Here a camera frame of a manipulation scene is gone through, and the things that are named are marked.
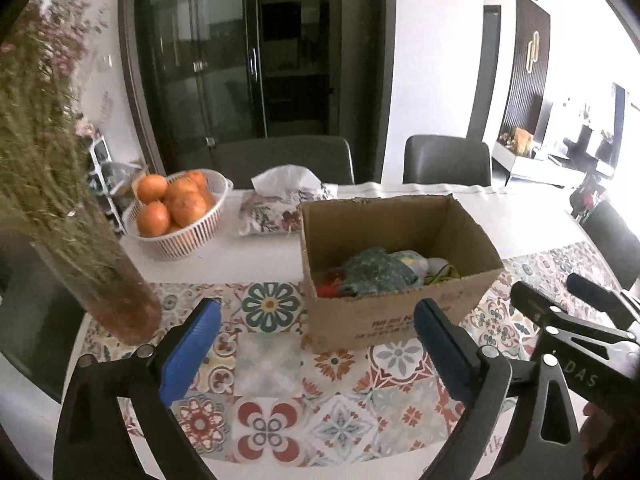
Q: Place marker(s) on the grey chair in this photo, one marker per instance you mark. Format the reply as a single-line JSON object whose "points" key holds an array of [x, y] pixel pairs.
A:
{"points": [[445, 160], [285, 160]]}

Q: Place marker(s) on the cardboard box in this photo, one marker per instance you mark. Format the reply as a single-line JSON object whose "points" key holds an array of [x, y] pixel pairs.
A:
{"points": [[390, 320]]}

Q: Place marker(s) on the white plush toy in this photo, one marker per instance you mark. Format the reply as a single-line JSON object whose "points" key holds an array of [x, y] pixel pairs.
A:
{"points": [[435, 263]]}

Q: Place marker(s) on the person's right hand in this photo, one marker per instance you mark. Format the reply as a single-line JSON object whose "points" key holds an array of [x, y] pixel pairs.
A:
{"points": [[597, 435]]}

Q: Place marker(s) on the white low cabinet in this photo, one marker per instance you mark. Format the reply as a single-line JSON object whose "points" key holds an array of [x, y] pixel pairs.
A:
{"points": [[530, 165]]}

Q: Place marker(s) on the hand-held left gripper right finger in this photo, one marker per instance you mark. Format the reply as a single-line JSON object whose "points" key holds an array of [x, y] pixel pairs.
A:
{"points": [[442, 350]]}

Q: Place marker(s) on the dark chair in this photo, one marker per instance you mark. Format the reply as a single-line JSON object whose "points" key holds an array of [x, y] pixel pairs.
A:
{"points": [[615, 240]]}

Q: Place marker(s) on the orange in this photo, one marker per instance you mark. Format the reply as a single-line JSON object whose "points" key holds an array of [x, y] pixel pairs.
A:
{"points": [[152, 220], [187, 208], [197, 179], [181, 186], [151, 187]]}

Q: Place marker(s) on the small brown bag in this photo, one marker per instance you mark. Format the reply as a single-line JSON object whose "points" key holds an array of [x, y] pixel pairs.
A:
{"points": [[523, 141]]}

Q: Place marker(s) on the floral tissue pack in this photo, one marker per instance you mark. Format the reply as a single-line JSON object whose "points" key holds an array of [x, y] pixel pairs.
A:
{"points": [[270, 215]]}

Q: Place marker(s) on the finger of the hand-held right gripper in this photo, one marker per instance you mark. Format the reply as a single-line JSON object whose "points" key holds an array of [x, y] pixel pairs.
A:
{"points": [[592, 290], [530, 302]]}

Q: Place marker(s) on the patterned table mat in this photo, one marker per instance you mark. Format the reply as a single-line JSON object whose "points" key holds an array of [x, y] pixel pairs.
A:
{"points": [[280, 370]]}

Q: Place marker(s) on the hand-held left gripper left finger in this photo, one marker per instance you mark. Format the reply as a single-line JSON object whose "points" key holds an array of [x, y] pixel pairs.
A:
{"points": [[192, 350]]}

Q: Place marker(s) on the green knitted mitten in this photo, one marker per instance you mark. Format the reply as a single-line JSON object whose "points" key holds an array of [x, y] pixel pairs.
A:
{"points": [[380, 270]]}

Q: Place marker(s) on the dark glass sliding door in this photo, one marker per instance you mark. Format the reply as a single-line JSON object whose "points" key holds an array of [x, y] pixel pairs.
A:
{"points": [[225, 60]]}

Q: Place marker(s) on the white plastic basket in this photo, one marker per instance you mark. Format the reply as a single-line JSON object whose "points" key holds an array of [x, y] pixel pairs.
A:
{"points": [[200, 235]]}

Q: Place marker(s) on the dried flower bunch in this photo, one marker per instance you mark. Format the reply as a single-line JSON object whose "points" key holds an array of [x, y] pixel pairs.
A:
{"points": [[40, 135]]}

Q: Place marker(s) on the green and red fluffy plush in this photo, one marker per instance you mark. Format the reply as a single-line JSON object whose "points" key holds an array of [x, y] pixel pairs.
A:
{"points": [[327, 290]]}

